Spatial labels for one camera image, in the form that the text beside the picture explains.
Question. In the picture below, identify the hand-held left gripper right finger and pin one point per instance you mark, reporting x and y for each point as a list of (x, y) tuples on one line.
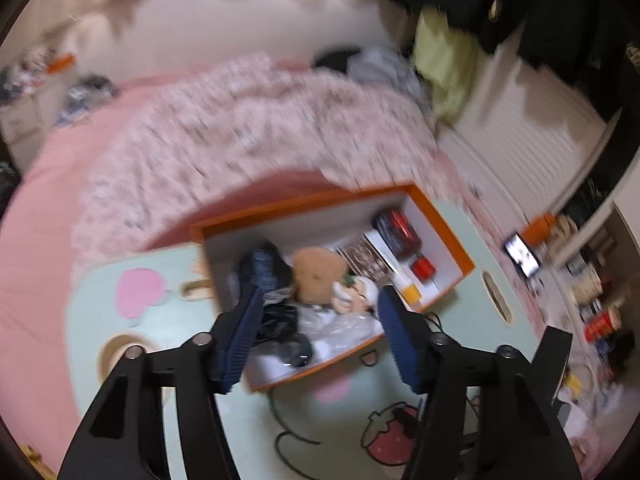
[(400, 340)]

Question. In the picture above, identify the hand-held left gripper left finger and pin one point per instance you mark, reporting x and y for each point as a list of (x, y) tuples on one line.
[(240, 340)]

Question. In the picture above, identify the white and orange small box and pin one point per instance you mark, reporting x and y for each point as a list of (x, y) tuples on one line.
[(407, 290)]

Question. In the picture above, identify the clear plastic bag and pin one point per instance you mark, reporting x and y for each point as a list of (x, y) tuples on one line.
[(340, 332)]

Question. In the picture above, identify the cartoon mouse figurine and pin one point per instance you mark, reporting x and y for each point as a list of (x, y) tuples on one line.
[(360, 292)]

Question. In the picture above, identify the dark blue pouch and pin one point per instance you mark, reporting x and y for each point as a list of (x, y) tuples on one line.
[(265, 270)]

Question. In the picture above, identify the red cylindrical canister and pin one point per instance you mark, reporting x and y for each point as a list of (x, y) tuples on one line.
[(423, 267)]

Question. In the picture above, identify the brown printed card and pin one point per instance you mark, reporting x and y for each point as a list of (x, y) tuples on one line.
[(365, 257)]

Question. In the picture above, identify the brown plush toy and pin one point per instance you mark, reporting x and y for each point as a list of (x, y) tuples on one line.
[(315, 275)]

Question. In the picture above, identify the red and black tin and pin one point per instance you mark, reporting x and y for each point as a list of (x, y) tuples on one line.
[(397, 232)]

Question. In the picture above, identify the orange cardboard box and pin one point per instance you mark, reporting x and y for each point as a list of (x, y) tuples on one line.
[(310, 205)]

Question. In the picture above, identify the red can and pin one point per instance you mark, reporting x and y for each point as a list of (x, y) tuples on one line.
[(602, 326)]

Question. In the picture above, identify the mint green cartoon bed table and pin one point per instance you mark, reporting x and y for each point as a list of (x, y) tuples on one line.
[(260, 435)]

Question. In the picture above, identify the smartphone with lit screen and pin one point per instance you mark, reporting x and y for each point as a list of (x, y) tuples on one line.
[(522, 255)]

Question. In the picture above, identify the orange bottle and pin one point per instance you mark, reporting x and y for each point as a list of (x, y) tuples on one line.
[(540, 227)]

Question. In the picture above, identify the pink floral blanket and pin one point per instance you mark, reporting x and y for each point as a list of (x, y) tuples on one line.
[(225, 125)]

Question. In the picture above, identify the pink bed sheet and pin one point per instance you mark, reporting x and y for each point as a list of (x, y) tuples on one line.
[(35, 260)]

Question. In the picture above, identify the white slatted door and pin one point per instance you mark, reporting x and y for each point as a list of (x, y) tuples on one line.
[(525, 125)]

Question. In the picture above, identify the grey garment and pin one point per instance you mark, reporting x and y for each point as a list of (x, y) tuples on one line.
[(390, 75)]

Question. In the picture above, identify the dark bag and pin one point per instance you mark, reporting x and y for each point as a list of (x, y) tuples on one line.
[(7, 180)]

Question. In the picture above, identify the yellow-green garment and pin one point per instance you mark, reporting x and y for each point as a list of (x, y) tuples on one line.
[(445, 60)]

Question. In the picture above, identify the black garment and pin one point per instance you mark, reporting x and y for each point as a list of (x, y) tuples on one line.
[(337, 60)]

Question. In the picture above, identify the blue and white clothes pile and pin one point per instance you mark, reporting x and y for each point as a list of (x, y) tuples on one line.
[(85, 97)]

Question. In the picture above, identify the white nightstand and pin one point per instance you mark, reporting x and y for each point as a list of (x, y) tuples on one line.
[(22, 115)]

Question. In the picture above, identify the cream padded headboard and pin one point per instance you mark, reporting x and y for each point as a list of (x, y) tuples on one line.
[(225, 25)]

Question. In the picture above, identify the flat orange box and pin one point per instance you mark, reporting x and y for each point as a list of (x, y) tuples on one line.
[(62, 62)]

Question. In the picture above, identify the cluster of small bottles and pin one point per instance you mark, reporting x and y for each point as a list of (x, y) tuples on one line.
[(27, 70)]

